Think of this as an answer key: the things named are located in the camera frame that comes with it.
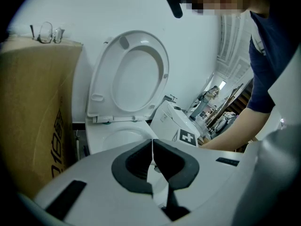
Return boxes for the white ceramic toilet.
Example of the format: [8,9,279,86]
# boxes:
[84,30,170,155]

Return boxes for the large cardboard box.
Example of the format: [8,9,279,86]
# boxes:
[0,40,83,197]

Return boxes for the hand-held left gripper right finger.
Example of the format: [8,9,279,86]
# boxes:
[153,139,257,226]

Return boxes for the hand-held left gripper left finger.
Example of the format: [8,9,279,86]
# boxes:
[34,139,172,226]

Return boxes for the black framed glasses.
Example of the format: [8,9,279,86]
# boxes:
[30,22,64,44]

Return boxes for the person's right forearm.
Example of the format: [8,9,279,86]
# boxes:
[199,106,276,153]

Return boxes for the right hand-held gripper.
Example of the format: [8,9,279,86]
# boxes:
[173,128,200,147]

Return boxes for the grey metal rod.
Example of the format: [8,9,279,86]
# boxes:
[74,129,82,161]

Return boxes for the white toilet on right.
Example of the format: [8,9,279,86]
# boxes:
[150,100,200,145]

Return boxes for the black head-worn camera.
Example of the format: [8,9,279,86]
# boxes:
[162,0,186,19]

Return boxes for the stack of wooden planks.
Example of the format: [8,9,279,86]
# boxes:
[204,79,254,136]

